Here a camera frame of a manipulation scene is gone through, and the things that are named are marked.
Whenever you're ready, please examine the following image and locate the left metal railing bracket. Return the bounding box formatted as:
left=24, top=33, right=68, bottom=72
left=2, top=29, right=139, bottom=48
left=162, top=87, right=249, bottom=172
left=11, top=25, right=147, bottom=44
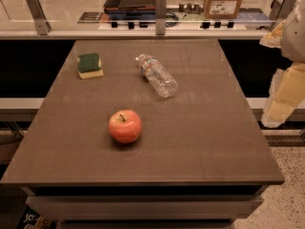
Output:
left=26, top=0, right=51, bottom=35

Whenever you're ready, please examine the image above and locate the middle metal railing bracket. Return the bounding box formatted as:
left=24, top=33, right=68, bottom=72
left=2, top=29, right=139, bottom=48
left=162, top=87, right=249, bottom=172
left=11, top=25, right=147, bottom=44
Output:
left=155, top=0, right=167, bottom=35

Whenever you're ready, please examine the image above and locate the red apple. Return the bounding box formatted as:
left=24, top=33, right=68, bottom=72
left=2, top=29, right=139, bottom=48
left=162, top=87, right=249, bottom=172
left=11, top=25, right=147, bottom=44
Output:
left=108, top=110, right=142, bottom=144

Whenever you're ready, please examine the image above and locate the brown cardboard box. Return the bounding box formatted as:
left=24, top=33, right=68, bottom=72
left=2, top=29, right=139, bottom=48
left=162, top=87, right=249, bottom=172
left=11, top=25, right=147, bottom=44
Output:
left=204, top=0, right=242, bottom=19

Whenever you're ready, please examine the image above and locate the clear plastic water bottle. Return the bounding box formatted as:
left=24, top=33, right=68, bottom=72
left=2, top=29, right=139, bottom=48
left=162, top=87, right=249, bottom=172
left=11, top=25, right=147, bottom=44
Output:
left=136, top=54, right=178, bottom=98

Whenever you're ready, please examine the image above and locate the green printed bag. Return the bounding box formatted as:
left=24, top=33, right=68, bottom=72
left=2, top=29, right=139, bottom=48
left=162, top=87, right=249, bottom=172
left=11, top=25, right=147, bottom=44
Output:
left=16, top=206, right=58, bottom=229

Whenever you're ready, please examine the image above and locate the grey table drawer base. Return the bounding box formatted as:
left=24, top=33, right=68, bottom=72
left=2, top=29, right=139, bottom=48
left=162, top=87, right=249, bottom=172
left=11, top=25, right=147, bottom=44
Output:
left=26, top=194, right=263, bottom=222

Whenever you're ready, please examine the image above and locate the green and yellow sponge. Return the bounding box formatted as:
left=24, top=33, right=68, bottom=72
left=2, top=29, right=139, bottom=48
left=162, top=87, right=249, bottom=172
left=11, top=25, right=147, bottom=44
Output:
left=77, top=52, right=103, bottom=79

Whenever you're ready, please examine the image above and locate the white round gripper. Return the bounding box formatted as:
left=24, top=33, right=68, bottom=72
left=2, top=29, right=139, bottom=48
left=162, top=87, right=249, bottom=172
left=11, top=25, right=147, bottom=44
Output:
left=259, top=0, right=305, bottom=128

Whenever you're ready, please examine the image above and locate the metal railing bracket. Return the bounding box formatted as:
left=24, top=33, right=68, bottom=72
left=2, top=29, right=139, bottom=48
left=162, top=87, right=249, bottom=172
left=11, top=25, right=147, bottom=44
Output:
left=26, top=0, right=51, bottom=35
left=155, top=0, right=167, bottom=35
left=269, top=0, right=296, bottom=21

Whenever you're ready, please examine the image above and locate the dark tray stack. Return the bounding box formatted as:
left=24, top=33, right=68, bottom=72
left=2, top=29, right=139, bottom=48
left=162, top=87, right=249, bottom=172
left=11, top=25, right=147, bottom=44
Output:
left=103, top=0, right=167, bottom=16

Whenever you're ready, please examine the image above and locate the right metal railing bracket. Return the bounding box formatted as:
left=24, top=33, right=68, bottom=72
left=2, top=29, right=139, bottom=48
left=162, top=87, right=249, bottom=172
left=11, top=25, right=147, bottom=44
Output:
left=269, top=0, right=296, bottom=21

